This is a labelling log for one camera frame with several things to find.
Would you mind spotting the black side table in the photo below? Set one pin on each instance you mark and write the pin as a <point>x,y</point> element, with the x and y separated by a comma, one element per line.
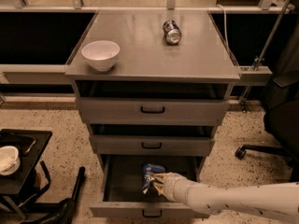
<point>17,188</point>

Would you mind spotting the grey top drawer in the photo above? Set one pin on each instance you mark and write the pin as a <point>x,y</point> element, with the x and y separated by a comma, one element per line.
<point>148,102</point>

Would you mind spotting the white bowl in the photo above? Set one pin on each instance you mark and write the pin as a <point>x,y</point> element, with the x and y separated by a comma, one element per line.
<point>101,55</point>

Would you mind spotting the black office chair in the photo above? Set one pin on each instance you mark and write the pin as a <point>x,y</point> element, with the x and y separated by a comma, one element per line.
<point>281,103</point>

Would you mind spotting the grey drawer cabinet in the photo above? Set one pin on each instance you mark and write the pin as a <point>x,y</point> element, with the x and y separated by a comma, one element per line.
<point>199,57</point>

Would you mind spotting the grey drawer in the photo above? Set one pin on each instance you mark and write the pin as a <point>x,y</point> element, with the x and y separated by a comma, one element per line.
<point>148,102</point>
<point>121,192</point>
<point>166,140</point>

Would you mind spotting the white cup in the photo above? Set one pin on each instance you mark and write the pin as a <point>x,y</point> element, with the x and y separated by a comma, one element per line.
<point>9,160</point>

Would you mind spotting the grey middle drawer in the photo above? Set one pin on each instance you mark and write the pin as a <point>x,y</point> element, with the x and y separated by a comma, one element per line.
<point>166,140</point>

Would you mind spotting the blue chip bag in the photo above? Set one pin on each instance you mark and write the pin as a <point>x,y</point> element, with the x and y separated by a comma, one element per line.
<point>149,170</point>

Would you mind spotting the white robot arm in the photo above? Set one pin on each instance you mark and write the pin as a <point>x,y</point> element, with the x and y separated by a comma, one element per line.
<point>275,201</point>

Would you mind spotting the grey bottom drawer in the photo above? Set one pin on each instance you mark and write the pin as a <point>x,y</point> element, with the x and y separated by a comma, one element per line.
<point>121,192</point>

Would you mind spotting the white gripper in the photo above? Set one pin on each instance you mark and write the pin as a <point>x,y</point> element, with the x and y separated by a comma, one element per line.
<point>173,186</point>

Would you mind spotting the soda can lying down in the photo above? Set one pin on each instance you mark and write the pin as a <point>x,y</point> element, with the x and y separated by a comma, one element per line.
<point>172,33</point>

